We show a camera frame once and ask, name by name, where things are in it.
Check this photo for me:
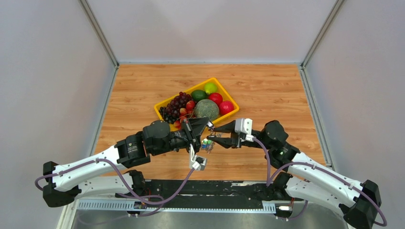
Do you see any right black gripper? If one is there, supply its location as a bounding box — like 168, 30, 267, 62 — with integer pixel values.
207, 120, 272, 150

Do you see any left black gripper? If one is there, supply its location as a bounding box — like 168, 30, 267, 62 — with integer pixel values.
152, 117, 210, 156

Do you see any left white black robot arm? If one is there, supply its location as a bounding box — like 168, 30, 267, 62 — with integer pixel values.
35, 117, 213, 208

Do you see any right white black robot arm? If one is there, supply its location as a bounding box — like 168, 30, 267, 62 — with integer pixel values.
208, 118, 388, 229

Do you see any pile of coloured tagged keys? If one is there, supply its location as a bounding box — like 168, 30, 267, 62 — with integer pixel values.
201, 138, 214, 151

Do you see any green netted melon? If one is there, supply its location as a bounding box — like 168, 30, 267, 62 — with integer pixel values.
194, 99, 220, 121

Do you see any pink red apple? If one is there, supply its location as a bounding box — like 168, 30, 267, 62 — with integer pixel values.
218, 101, 234, 115

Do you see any dark green avocado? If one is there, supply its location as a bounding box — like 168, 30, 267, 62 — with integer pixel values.
191, 90, 208, 103

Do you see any dark purple grape bunch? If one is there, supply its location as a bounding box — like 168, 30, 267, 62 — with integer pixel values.
158, 92, 193, 124

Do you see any light green lime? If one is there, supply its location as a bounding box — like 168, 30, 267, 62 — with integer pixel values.
204, 83, 218, 95

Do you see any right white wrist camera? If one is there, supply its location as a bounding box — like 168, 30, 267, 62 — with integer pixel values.
234, 118, 254, 142

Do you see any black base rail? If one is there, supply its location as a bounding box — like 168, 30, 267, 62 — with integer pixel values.
77, 180, 294, 216

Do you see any left aluminium frame post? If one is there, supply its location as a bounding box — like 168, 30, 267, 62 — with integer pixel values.
78, 0, 119, 69

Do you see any aluminium frame post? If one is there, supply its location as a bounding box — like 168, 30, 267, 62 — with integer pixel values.
300, 0, 346, 69
78, 0, 119, 69

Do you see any right aluminium frame post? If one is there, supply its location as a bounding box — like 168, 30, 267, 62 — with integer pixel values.
300, 0, 346, 69

